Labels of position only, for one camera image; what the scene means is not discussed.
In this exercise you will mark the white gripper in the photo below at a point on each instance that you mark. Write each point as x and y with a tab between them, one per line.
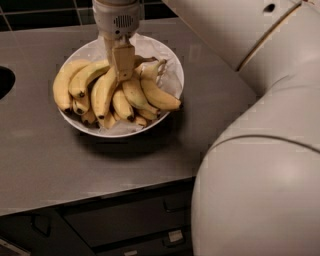
115	20

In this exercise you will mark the long top yellow banana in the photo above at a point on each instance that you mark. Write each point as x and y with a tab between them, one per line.
102	93

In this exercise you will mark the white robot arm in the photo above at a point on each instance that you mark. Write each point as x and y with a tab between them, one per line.
257	191

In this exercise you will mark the middle right yellow banana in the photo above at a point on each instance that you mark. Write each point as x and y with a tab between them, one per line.
136	97

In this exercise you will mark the white ceramic bowl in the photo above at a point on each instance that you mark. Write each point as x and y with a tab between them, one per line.
172	81

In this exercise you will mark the leftmost yellow banana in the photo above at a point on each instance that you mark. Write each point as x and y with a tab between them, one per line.
61	83

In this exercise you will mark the small lower left banana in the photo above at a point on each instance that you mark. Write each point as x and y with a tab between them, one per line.
81	105

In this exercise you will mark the lower centre yellow banana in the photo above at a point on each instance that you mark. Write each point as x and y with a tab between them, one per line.
108	121

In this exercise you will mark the white paper liner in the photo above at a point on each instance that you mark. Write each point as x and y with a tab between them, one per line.
141	117

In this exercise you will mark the upper dark drawer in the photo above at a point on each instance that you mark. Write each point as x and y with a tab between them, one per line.
130	216

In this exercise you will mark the dark drawer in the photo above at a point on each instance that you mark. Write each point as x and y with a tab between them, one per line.
130	216
174	242

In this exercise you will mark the left dark cabinet door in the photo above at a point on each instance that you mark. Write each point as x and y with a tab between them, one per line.
42	233

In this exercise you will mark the lower dark drawer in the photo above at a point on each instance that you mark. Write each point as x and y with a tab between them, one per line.
174	242

